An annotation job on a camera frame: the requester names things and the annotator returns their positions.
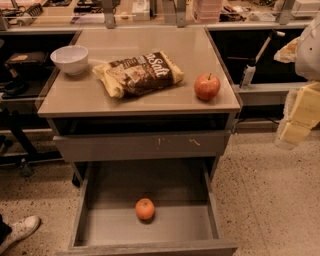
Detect red apple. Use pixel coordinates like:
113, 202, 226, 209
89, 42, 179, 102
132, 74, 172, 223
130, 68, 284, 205
194, 73, 221, 101

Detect black chair base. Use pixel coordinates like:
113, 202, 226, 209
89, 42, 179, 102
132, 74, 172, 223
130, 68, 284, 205
0, 107, 62, 177

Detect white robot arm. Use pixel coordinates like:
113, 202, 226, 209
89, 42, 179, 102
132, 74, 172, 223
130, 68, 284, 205
274, 14, 320, 150

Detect white spray bottle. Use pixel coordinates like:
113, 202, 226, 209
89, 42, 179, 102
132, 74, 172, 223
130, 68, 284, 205
239, 30, 285, 89

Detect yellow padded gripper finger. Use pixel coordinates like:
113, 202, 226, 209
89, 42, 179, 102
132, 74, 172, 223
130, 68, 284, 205
274, 81, 320, 150
274, 37, 299, 63

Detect white ceramic bowl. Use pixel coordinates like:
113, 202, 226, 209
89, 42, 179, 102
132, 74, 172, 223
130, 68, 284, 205
50, 45, 88, 75

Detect grey drawer cabinet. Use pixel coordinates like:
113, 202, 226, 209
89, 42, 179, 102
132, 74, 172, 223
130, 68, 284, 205
38, 27, 241, 183

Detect pink stacked containers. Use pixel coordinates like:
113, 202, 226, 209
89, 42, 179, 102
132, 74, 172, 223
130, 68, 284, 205
192, 0, 222, 23

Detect closed grey top drawer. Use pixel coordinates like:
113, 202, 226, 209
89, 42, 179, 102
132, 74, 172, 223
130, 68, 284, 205
54, 130, 230, 162

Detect open grey middle drawer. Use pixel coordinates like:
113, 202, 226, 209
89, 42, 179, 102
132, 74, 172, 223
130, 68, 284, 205
55, 158, 237, 256

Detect orange fruit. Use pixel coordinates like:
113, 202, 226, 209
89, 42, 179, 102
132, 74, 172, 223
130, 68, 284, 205
135, 198, 155, 220

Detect white sneaker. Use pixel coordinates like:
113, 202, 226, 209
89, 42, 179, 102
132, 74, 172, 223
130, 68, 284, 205
0, 215, 41, 255

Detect brown yellow chip bag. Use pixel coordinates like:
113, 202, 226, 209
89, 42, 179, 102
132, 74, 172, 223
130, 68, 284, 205
92, 51, 184, 98

